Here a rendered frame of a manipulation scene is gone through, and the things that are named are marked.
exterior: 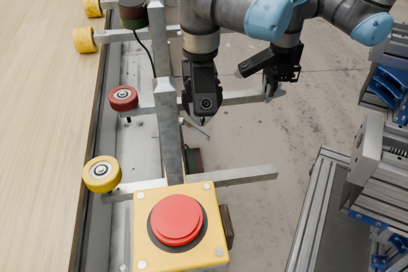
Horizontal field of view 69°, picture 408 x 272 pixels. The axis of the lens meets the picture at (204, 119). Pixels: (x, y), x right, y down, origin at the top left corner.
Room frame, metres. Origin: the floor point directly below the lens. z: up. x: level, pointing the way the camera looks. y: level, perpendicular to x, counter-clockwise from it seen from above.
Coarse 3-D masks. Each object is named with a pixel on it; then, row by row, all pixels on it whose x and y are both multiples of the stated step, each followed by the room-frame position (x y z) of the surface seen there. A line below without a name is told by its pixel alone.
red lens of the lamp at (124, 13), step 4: (144, 0) 0.61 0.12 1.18; (144, 4) 0.59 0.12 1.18; (120, 8) 0.58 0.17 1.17; (124, 8) 0.58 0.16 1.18; (128, 8) 0.57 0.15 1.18; (132, 8) 0.57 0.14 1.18; (136, 8) 0.58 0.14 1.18; (140, 8) 0.58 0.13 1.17; (144, 8) 0.59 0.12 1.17; (120, 12) 0.58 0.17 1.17; (124, 12) 0.58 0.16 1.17; (128, 12) 0.57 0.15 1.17; (132, 12) 0.57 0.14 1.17; (136, 12) 0.58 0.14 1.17; (140, 12) 0.58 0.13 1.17; (144, 12) 0.59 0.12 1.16; (124, 16) 0.58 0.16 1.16; (128, 16) 0.57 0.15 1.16; (132, 16) 0.57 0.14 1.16; (136, 16) 0.58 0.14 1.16; (140, 16) 0.58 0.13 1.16
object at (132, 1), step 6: (120, 0) 0.61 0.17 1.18; (126, 0) 0.61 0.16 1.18; (132, 0) 0.61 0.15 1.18; (138, 0) 0.61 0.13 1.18; (120, 6) 0.58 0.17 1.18; (126, 6) 0.58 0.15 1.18; (132, 6) 0.58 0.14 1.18; (138, 6) 0.58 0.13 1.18; (138, 18) 0.58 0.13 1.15; (132, 30) 0.60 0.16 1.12; (150, 36) 0.59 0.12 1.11; (138, 42) 0.60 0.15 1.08; (144, 48) 0.60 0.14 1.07; (150, 60) 0.60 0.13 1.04
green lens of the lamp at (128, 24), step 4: (120, 16) 0.59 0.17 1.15; (144, 16) 0.59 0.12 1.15; (120, 20) 0.59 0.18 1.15; (124, 20) 0.58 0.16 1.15; (128, 20) 0.57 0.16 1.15; (132, 20) 0.57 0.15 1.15; (136, 20) 0.58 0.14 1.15; (140, 20) 0.58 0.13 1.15; (144, 20) 0.59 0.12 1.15; (148, 20) 0.60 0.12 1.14; (124, 24) 0.58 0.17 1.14; (128, 24) 0.57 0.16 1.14; (132, 24) 0.57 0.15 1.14; (136, 24) 0.57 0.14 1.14; (140, 24) 0.58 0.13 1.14; (144, 24) 0.59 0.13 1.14; (124, 28) 0.58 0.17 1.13; (128, 28) 0.58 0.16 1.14; (132, 28) 0.57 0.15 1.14; (136, 28) 0.57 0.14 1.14; (140, 28) 0.58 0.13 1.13
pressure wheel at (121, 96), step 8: (120, 88) 0.65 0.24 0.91; (128, 88) 0.65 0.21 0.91; (112, 96) 0.62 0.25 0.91; (120, 96) 0.62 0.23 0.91; (128, 96) 0.62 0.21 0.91; (136, 96) 0.62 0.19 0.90; (112, 104) 0.60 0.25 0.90; (120, 104) 0.59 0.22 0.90; (128, 104) 0.60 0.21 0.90; (136, 104) 0.62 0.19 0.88; (128, 120) 0.63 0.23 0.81
